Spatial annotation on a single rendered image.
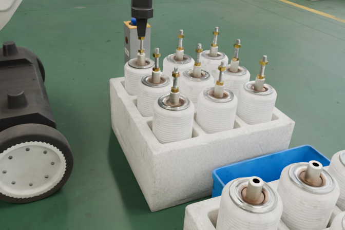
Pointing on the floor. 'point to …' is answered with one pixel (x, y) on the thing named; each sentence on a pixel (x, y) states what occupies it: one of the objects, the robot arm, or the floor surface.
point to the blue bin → (265, 166)
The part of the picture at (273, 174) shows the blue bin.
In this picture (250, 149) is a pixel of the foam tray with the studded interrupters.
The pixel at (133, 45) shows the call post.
